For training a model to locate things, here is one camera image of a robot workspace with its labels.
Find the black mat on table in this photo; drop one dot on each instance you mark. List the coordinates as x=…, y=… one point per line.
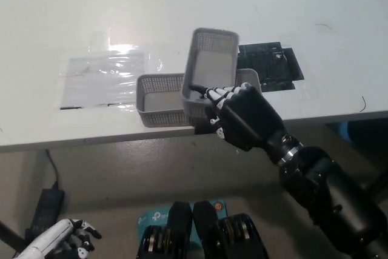
x=272, y=68

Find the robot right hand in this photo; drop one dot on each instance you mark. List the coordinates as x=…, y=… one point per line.
x=248, y=116

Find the black power adapter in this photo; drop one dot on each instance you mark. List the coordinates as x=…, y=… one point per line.
x=47, y=207

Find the long grey perforated basket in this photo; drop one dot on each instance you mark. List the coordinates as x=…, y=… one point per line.
x=157, y=101

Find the clear plastic sheet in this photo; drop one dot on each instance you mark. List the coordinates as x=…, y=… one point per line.
x=100, y=83

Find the teal tp-link box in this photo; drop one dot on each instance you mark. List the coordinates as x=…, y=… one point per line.
x=154, y=216

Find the blue object under table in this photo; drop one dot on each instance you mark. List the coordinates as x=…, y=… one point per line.
x=344, y=132

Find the black table leg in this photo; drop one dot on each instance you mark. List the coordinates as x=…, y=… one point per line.
x=10, y=236

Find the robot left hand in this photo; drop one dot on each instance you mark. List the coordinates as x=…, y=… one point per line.
x=59, y=234

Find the short grey perforated basket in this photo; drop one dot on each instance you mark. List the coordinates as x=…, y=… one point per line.
x=212, y=68

